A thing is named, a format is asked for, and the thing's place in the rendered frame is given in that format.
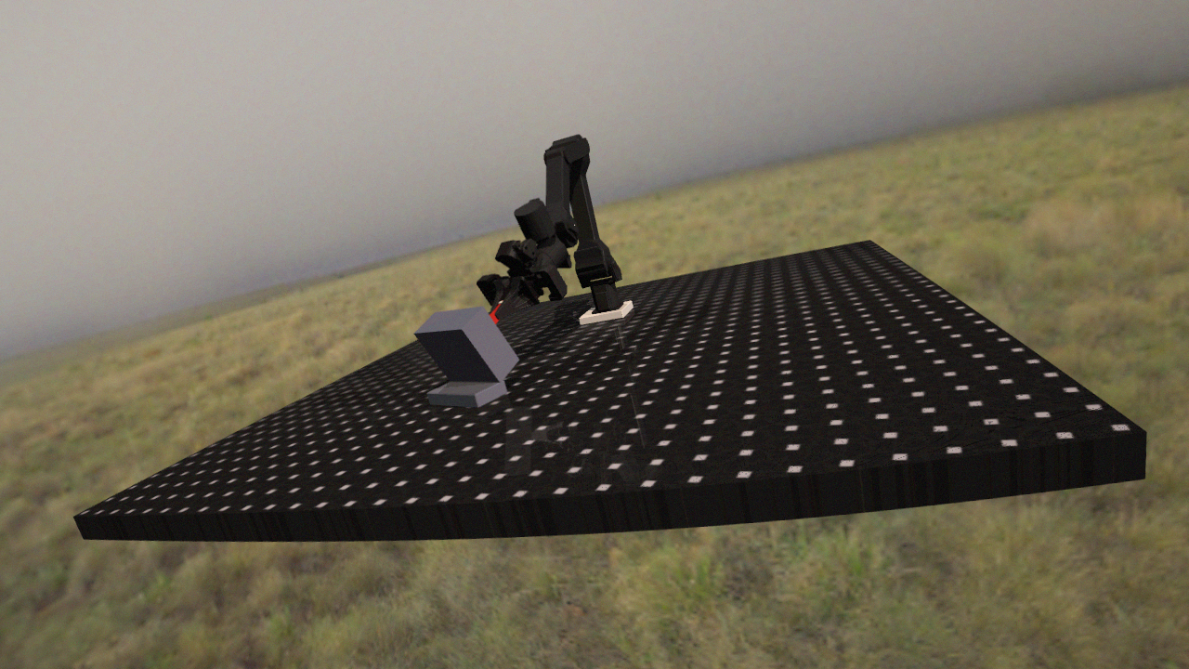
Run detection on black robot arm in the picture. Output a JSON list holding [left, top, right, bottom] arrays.
[[495, 134, 624, 314]]

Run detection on dark grey sloped panel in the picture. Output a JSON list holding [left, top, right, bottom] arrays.
[[414, 307, 520, 408]]

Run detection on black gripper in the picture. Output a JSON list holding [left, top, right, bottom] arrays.
[[477, 250, 568, 318]]

